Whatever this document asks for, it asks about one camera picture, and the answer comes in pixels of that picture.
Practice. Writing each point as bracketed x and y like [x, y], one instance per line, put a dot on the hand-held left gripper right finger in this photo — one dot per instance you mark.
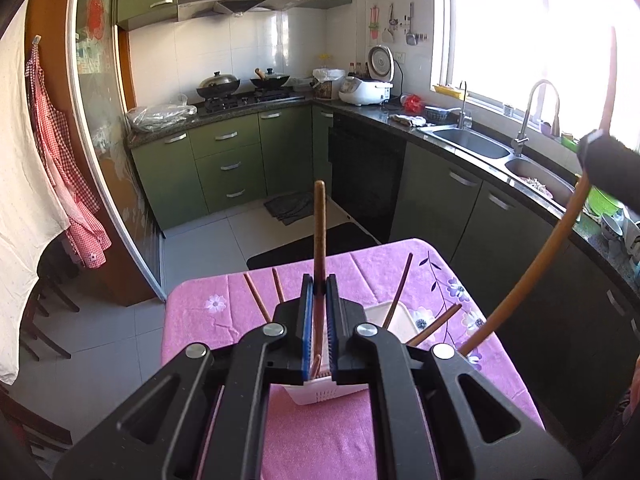
[330, 330]

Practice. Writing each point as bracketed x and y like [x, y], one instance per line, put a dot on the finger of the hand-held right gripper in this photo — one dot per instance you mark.
[610, 162]

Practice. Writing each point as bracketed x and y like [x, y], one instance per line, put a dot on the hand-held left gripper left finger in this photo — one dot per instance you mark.
[309, 330]

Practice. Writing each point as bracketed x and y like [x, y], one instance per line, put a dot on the brown wooden chopstick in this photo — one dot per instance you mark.
[257, 297]
[399, 287]
[278, 285]
[435, 324]

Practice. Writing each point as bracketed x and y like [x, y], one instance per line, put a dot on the white plastic utensil holder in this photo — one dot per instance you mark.
[395, 320]

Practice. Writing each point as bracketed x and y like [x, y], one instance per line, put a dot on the thick long wooden chopstick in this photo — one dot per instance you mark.
[319, 240]

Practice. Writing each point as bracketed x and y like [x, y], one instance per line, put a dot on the thin long wooden chopstick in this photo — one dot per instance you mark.
[540, 260]

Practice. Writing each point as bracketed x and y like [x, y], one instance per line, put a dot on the person's right forearm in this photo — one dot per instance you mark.
[635, 385]

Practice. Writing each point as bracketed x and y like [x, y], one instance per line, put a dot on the hanging kitchen utensils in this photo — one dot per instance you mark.
[407, 25]

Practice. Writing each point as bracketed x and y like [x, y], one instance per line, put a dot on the green plastic colander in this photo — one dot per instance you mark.
[602, 202]

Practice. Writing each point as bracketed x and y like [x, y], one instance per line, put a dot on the patterned ceramic bowl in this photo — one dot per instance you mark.
[612, 227]

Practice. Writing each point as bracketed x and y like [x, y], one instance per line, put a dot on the steel sink basin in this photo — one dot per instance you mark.
[467, 142]
[537, 180]

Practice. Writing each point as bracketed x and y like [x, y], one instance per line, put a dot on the black floor mat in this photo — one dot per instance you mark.
[280, 255]

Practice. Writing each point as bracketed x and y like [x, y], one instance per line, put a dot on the tall chrome faucet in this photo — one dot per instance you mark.
[522, 130]

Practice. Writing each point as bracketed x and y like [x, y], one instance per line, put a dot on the pink floral tablecloth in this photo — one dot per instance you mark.
[200, 320]

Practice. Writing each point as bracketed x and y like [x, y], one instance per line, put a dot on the grey floor mat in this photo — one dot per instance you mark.
[295, 207]

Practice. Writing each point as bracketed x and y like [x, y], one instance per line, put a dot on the small chrome faucet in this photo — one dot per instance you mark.
[464, 110]

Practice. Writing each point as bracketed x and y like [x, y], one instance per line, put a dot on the black built-in oven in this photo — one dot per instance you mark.
[367, 175]

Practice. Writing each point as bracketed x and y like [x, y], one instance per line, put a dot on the kitchen window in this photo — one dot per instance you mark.
[525, 25]

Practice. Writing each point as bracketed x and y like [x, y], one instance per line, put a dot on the dark dish basket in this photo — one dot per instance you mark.
[442, 114]

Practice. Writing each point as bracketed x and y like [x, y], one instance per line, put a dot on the yellow green sill tray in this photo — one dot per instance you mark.
[447, 90]

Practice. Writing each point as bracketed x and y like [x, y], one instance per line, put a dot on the green base cabinets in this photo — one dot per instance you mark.
[165, 185]

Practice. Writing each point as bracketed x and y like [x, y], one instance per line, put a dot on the red plastic bag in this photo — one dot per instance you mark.
[413, 102]

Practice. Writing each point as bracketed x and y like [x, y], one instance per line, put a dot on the crumpled dish cloth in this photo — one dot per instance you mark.
[407, 120]

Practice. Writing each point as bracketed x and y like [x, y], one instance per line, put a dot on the dark stone countertop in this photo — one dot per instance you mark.
[370, 115]

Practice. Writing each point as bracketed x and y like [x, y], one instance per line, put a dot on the black gas stove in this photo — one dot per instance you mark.
[250, 101]

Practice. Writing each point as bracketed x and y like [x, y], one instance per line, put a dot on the brown box with plastic bag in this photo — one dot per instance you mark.
[327, 87]

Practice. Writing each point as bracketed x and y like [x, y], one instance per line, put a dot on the white rice cooker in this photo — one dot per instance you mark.
[367, 90]

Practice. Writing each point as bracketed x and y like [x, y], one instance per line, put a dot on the sliding glass door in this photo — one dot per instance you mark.
[115, 170]

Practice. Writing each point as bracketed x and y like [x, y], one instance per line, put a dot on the black wok with metal lid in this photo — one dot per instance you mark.
[218, 85]

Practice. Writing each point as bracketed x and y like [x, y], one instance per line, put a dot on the clear plastic bag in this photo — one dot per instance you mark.
[160, 115]

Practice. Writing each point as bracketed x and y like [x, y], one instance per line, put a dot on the dark wooden chair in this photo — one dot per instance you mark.
[47, 300]
[30, 425]

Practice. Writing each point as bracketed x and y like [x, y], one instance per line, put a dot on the red checkered apron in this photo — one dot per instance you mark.
[65, 170]

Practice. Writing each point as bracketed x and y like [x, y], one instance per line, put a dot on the white hanging cloth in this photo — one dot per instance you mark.
[25, 210]

